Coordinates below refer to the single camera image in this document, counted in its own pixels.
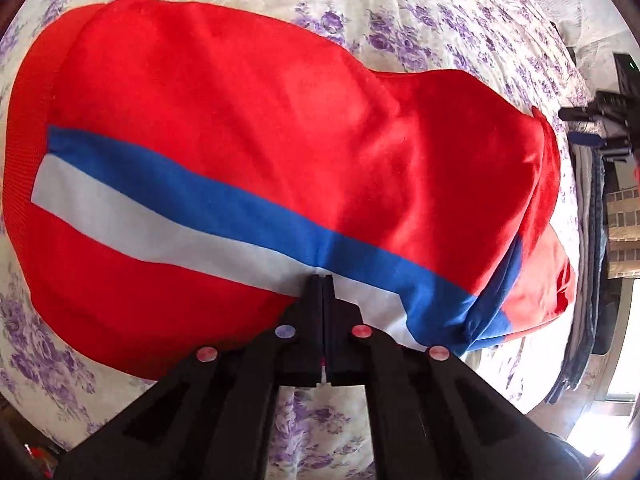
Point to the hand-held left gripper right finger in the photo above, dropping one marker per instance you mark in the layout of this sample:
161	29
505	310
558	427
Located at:
334	310

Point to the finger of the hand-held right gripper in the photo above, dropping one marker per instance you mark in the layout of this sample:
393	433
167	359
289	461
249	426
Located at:
582	114

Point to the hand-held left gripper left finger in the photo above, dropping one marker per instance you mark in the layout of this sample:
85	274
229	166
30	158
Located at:
314	310

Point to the red blue white sweater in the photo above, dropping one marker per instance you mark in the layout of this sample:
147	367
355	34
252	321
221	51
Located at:
250	160

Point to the purple floral bed sheet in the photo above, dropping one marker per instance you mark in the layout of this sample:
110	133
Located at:
380	15

